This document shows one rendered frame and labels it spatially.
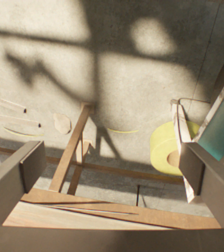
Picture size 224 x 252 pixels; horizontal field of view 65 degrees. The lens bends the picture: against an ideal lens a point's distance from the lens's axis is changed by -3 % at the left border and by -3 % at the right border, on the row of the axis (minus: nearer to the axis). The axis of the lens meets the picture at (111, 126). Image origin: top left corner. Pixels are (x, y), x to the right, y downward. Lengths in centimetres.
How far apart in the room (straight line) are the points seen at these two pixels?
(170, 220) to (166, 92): 78
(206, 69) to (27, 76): 119
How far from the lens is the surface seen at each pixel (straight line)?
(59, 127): 157
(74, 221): 93
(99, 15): 114
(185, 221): 94
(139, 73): 121
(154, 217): 90
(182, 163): 17
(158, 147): 134
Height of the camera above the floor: 111
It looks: 49 degrees down
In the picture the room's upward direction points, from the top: 169 degrees counter-clockwise
